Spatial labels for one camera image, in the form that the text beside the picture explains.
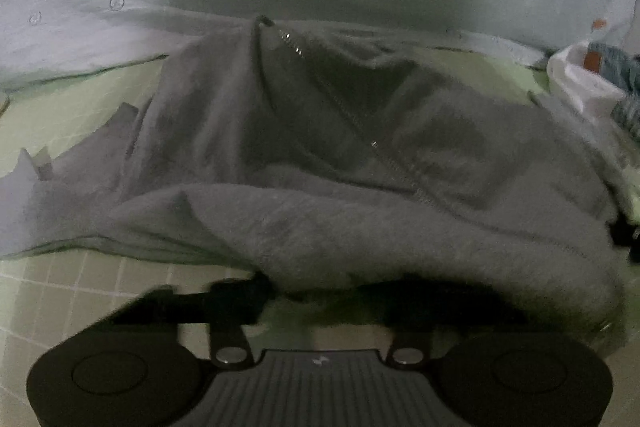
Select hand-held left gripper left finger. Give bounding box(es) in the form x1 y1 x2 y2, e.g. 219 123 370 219
107 274 275 366

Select blue checked shirt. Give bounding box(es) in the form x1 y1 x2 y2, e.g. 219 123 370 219
612 99 640 134

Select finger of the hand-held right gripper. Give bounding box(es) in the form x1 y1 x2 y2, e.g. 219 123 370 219
607 214 640 264

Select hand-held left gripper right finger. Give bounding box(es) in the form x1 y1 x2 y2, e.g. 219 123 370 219
385 321 532 367

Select blue jeans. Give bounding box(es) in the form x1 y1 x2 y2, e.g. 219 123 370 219
584 43 640 94

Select green grid bed sheet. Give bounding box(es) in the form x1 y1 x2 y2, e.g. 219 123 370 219
0 43 640 427

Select grey zip hoodie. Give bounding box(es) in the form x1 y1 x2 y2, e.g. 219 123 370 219
0 14 629 344

